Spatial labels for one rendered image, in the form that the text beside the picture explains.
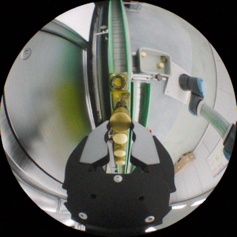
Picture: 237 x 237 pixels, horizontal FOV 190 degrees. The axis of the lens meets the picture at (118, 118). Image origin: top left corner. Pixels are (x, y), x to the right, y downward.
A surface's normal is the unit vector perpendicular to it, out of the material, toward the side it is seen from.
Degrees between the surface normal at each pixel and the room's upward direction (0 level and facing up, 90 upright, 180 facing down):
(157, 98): 0
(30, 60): 90
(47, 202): 90
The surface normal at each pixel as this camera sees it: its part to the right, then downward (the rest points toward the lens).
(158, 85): -0.04, 0.48
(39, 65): 1.00, -0.01
